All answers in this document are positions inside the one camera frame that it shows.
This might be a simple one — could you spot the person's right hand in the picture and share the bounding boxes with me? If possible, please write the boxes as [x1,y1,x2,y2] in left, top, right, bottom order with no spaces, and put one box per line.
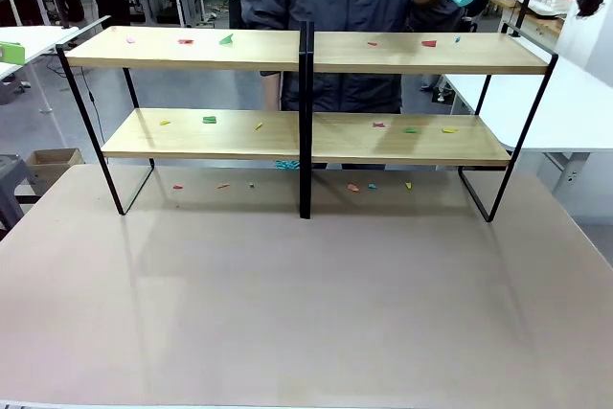
[261,74,281,111]

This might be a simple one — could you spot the wooden background table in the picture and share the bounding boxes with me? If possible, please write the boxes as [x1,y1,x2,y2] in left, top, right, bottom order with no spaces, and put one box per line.
[487,0,575,37]

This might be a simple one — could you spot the black backpack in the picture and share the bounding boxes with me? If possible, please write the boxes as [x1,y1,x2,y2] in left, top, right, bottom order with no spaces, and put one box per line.
[59,0,87,23]

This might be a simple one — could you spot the white side table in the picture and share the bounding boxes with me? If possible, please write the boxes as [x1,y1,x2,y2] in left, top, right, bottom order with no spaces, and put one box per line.
[0,14,112,113]

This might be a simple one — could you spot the cardboard box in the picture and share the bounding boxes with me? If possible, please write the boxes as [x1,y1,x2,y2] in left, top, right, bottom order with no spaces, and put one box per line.
[26,147,87,195]

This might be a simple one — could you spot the green box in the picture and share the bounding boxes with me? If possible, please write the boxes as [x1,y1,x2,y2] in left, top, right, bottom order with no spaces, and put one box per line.
[0,42,26,66]

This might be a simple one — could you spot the grey plastic stool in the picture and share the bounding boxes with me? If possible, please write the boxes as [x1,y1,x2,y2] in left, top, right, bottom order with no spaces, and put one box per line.
[0,153,38,242]

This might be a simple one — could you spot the wooden shelf unit black frame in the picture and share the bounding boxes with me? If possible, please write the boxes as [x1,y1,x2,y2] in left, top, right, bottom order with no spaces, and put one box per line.
[55,21,308,219]
[306,21,559,223]

